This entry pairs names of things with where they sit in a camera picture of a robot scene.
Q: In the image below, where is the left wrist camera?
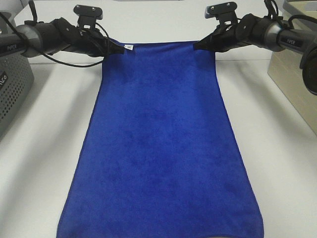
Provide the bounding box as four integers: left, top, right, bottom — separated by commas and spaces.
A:
73, 4, 103, 30

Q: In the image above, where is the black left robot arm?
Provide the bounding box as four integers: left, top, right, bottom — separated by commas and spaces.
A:
0, 17, 125, 58

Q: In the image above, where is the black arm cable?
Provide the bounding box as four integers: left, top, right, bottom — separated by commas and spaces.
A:
0, 0, 109, 68
264, 0, 317, 28

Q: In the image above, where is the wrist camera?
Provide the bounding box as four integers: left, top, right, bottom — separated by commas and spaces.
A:
205, 1, 238, 25
73, 4, 103, 30

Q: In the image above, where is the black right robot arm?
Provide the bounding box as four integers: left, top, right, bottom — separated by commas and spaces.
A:
193, 13, 317, 95

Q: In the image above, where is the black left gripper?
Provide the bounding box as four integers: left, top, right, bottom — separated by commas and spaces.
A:
52, 17, 125, 58

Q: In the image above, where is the beige plastic bin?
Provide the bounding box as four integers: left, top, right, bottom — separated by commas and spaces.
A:
268, 0, 317, 133

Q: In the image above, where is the grey perforated laundry basket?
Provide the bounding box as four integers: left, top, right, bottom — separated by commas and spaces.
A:
0, 11, 35, 142

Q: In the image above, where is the blue microfiber towel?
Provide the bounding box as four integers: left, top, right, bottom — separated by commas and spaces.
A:
56, 42, 264, 238

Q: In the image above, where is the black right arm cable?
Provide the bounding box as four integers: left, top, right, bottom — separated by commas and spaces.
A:
264, 0, 317, 28

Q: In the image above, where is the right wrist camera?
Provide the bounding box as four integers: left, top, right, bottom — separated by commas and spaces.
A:
205, 1, 238, 25

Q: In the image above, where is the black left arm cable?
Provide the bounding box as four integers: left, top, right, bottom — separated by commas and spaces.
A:
0, 0, 109, 68

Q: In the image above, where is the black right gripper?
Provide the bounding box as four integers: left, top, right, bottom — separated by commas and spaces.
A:
193, 13, 256, 53

